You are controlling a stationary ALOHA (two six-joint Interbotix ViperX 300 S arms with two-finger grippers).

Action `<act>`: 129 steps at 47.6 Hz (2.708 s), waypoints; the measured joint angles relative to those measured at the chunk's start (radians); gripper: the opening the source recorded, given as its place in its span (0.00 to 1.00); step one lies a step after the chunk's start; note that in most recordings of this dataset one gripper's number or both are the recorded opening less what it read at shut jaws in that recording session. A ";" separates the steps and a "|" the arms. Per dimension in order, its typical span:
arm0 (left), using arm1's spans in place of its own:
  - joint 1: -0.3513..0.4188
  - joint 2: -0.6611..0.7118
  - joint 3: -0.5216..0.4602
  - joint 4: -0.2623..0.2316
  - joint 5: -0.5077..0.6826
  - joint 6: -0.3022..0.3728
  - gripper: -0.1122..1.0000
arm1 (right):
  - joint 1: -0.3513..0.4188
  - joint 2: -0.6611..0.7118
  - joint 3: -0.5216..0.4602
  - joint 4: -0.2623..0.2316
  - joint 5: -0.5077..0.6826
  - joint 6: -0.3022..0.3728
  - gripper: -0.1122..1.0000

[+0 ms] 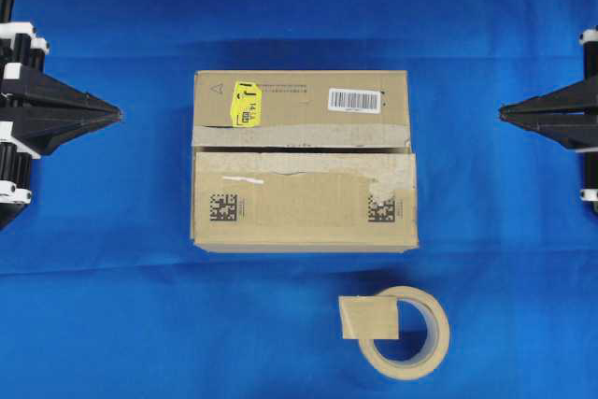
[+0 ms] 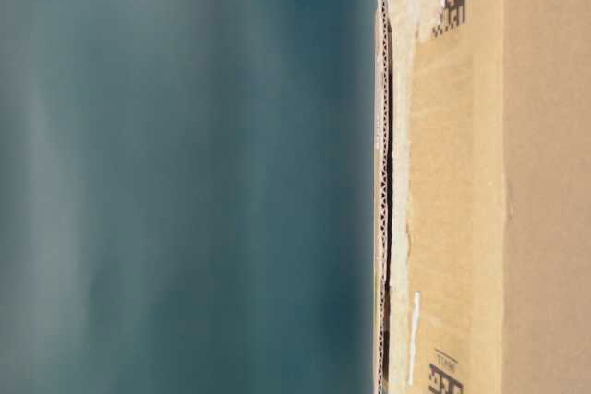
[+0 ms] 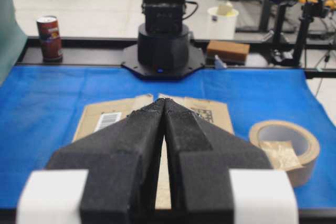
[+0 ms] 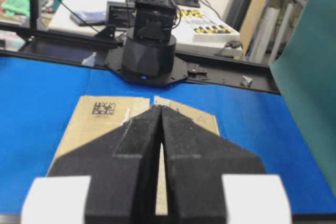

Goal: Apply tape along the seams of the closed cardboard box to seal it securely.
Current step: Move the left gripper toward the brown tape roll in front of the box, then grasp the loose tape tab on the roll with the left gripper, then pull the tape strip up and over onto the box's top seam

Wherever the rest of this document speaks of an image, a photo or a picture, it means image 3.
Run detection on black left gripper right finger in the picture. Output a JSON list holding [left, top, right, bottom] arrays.
[[163, 98, 300, 224]]

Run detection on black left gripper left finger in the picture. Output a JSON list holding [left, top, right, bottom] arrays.
[[16, 98, 165, 224]]

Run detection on brown cardboard box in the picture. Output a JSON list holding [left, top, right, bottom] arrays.
[[72, 94, 234, 209]]

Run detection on beige masking tape roll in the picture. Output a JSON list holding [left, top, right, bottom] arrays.
[[249, 120, 320, 187]]

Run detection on blue table cloth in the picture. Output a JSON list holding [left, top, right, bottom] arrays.
[[1, 66, 335, 208]]

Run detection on brown sponge block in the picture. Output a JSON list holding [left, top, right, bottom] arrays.
[[207, 40, 250, 64]]

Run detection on white plastic bucket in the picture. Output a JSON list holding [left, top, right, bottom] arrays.
[[206, 1, 239, 40]]

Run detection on red drink can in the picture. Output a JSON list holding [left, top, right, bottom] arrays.
[[36, 15, 63, 62]]

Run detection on black tripod stand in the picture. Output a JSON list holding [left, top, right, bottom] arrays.
[[269, 0, 330, 67]]

